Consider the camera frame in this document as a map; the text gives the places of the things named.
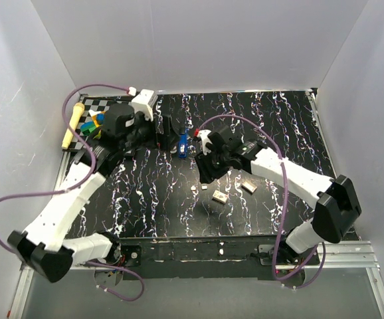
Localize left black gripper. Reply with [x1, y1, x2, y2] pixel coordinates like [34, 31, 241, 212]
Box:
[120, 108, 181, 153]

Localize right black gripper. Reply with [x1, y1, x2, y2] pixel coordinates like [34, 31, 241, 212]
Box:
[193, 146, 231, 185]

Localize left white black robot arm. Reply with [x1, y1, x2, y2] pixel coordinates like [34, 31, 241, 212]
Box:
[7, 102, 179, 282]

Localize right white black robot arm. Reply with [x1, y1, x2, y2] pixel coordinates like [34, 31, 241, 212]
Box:
[195, 126, 361, 265]

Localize staple box near centre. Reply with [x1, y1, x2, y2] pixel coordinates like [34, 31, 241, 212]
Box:
[212, 190, 228, 204]

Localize staple box right one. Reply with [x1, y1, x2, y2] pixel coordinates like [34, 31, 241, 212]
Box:
[241, 181, 257, 193]

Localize colourful toy block assembly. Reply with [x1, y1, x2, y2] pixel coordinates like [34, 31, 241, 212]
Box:
[80, 110, 105, 140]

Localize black white checkerboard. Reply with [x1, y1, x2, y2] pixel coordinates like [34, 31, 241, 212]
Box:
[75, 96, 132, 139]

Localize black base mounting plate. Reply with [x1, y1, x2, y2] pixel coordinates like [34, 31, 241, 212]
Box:
[82, 235, 321, 282]

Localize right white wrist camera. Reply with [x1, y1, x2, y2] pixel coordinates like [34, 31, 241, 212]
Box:
[194, 128, 213, 156]

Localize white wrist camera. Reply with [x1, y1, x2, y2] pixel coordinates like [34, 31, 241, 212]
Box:
[131, 89, 158, 122]
[194, 128, 213, 156]

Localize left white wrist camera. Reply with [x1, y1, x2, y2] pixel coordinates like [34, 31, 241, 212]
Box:
[131, 89, 158, 122]

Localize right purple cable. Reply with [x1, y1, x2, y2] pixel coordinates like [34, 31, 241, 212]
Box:
[197, 114, 328, 288]

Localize purple cable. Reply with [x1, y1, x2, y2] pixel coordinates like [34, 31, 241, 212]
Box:
[197, 114, 328, 288]
[0, 83, 145, 302]

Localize aluminium frame rail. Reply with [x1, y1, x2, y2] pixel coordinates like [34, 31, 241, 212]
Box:
[7, 266, 96, 318]

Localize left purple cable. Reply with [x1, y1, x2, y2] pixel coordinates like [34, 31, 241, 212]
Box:
[0, 83, 145, 302]

